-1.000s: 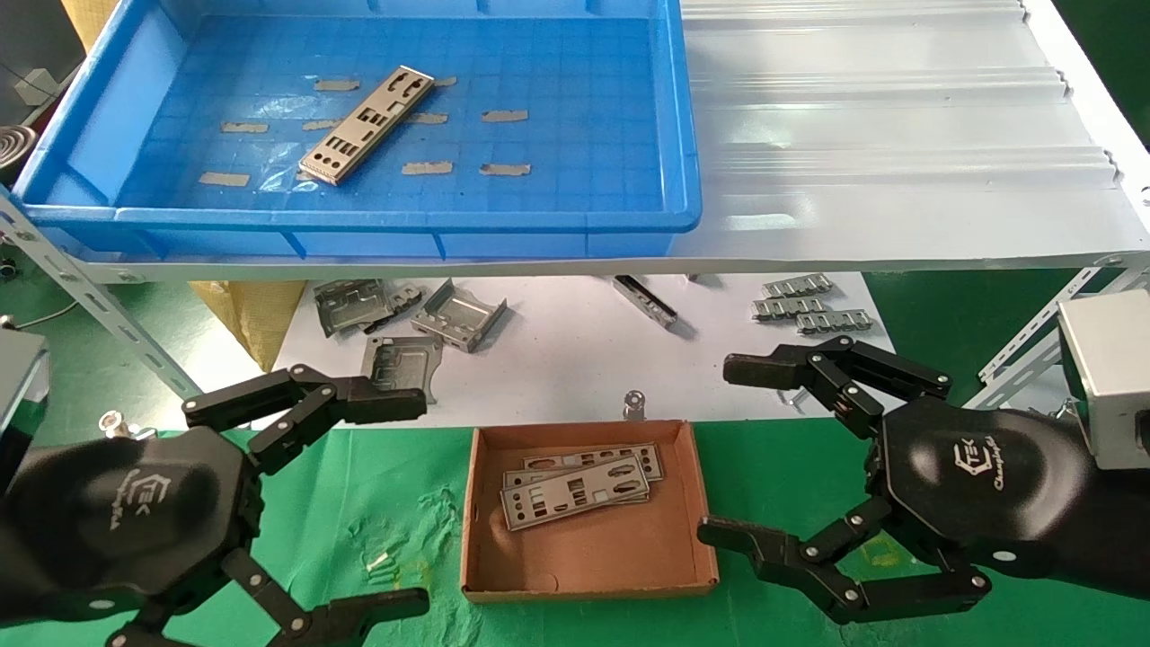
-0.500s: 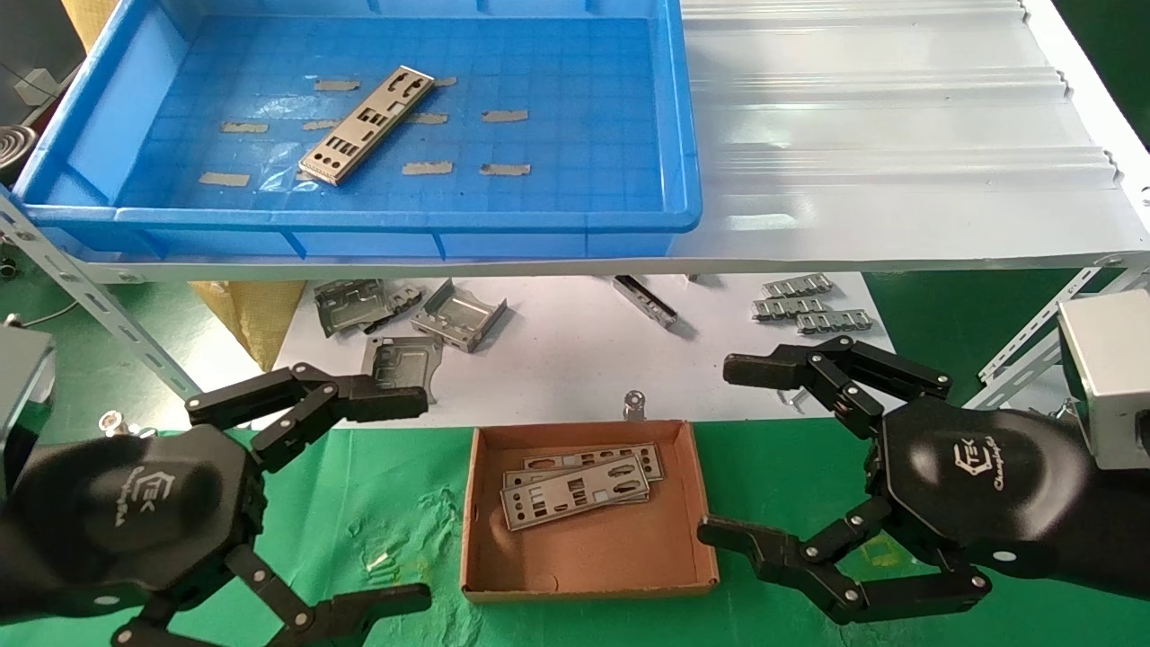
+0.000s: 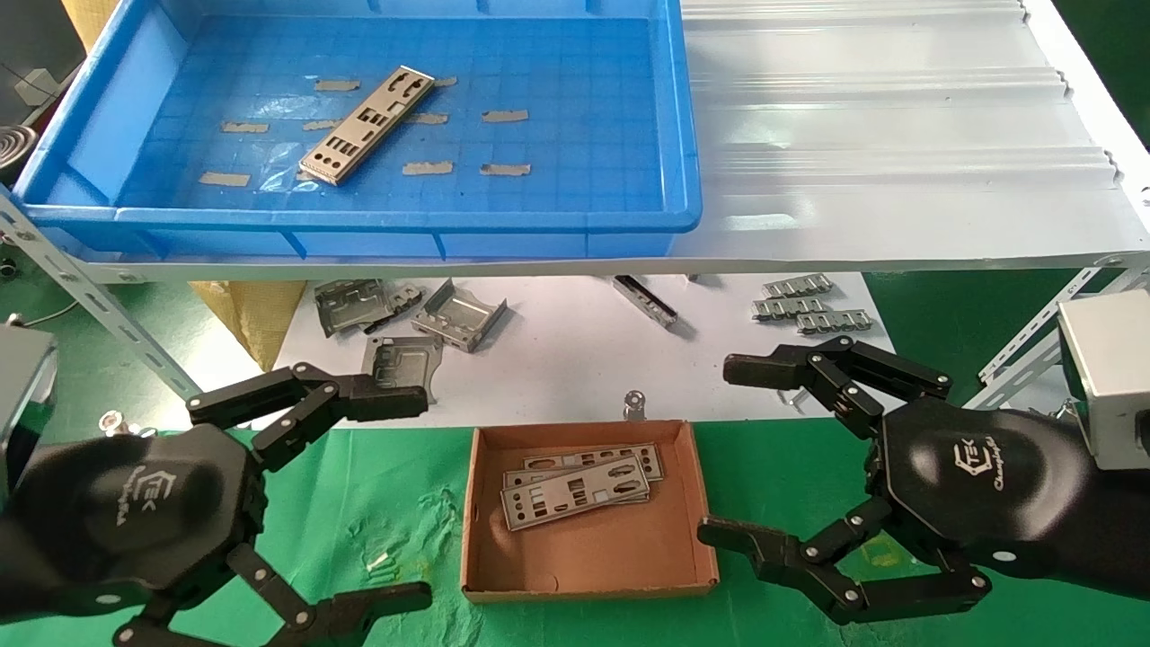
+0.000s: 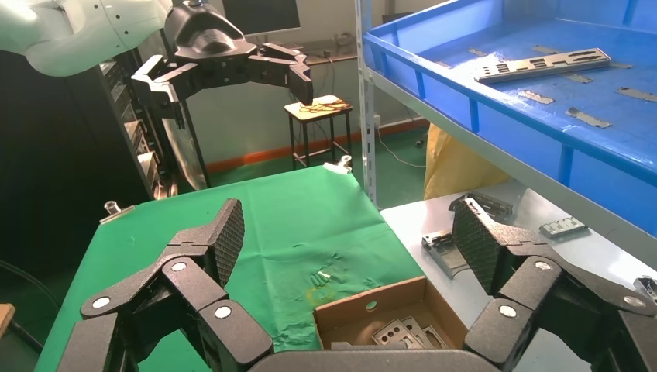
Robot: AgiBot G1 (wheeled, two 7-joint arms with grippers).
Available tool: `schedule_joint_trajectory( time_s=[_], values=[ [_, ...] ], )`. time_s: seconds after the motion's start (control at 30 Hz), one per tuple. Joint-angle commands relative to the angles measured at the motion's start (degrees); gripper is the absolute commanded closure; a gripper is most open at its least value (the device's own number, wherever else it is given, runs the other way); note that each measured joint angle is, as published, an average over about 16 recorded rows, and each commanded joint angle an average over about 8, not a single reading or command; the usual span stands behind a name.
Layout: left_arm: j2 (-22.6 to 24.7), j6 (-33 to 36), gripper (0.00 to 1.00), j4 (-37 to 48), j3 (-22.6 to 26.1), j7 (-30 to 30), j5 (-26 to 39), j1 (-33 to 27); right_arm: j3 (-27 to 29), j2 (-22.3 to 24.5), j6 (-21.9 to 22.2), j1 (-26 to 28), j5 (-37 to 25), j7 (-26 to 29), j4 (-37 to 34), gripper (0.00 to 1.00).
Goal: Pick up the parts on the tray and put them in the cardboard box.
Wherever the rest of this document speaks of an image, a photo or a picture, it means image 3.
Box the flat grey metal bracket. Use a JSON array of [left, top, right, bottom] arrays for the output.
[[314, 279, 396, 340]]

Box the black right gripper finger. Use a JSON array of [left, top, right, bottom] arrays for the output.
[[721, 335, 953, 441], [696, 499, 994, 627]]

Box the narrow metal rail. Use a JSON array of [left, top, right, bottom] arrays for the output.
[[613, 274, 680, 330]]

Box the tan cardboard piece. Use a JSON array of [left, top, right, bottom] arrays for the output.
[[61, 0, 122, 50]]

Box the small metal connector shield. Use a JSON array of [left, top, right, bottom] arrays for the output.
[[762, 273, 834, 299], [752, 297, 829, 322], [796, 309, 876, 335]]

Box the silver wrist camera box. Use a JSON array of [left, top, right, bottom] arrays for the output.
[[1057, 289, 1150, 472], [0, 322, 58, 468]]

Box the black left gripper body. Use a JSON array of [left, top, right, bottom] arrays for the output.
[[0, 422, 269, 621]]

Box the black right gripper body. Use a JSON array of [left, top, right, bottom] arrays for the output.
[[865, 395, 1150, 601]]

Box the square grey metal bracket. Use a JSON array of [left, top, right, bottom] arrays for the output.
[[361, 335, 445, 403]]

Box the grey metal block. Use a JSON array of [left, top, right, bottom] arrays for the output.
[[13, 66, 62, 105]]

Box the brown cardboard box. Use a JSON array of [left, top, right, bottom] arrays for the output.
[[460, 419, 720, 603]]

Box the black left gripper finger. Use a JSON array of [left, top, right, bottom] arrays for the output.
[[112, 542, 434, 647], [186, 362, 429, 474]]

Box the blue plastic tray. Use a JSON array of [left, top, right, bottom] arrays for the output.
[[13, 0, 703, 263]]

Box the metal spiral coil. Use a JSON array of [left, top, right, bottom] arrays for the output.
[[0, 124, 39, 179]]

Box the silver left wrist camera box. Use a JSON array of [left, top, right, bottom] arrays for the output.
[[0, 322, 58, 468]]

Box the grey slotted angle post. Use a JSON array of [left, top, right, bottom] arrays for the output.
[[979, 265, 1124, 383], [0, 189, 203, 401], [966, 270, 1150, 412]]

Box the green cloth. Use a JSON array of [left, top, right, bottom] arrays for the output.
[[0, 418, 1150, 647]]

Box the white metal shelf board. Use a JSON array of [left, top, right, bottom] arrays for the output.
[[63, 0, 1150, 287]]

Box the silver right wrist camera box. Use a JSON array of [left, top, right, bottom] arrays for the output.
[[1057, 289, 1150, 472]]

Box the open box-shaped metal bracket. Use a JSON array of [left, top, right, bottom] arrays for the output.
[[411, 278, 509, 354]]

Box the white table board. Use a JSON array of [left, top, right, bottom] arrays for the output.
[[270, 272, 897, 430]]

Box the yellow woven bag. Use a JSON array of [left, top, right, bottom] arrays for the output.
[[189, 280, 308, 372]]

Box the small perforated metal piece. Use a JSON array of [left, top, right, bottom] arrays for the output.
[[385, 282, 429, 317]]

